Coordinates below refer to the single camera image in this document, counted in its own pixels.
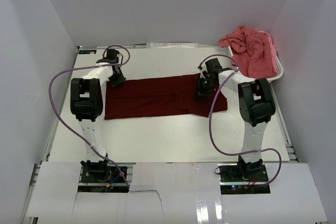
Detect white plastic basket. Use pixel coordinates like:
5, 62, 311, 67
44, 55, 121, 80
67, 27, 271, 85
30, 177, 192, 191
227, 46, 285, 84

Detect small black label sticker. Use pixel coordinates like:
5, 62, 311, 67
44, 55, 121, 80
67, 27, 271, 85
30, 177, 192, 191
78, 49, 97, 55

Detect white front cover sheet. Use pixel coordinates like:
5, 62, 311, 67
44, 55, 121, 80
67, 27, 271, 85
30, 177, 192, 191
26, 162, 327, 223

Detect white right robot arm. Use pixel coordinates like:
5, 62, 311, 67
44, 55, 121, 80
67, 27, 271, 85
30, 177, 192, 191
194, 55, 276, 182

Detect dark red t-shirt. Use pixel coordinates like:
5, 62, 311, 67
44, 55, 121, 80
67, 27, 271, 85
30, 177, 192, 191
104, 74, 217, 120

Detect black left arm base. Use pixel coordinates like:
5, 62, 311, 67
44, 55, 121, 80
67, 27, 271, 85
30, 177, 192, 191
78, 161, 129, 193

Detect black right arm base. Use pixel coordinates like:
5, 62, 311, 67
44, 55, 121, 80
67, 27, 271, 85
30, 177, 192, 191
214, 157, 270, 195

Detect pink t-shirt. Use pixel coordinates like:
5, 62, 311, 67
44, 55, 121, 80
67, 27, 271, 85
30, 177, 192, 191
218, 26, 277, 79

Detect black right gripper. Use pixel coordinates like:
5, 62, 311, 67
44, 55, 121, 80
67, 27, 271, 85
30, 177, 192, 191
194, 76, 218, 101

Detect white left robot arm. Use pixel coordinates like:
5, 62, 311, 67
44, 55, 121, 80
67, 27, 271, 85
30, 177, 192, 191
70, 49, 126, 182

